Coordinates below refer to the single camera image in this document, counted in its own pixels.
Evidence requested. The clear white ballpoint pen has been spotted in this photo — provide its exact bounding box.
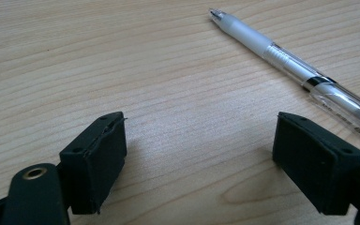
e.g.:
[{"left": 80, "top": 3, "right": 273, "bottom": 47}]
[{"left": 208, "top": 7, "right": 360, "bottom": 148}]

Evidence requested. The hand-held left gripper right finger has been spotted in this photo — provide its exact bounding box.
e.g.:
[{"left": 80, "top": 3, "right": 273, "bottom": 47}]
[{"left": 272, "top": 111, "right": 360, "bottom": 217}]

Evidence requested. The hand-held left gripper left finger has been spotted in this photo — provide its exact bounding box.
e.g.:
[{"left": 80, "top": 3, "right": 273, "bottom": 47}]
[{"left": 58, "top": 111, "right": 128, "bottom": 216}]

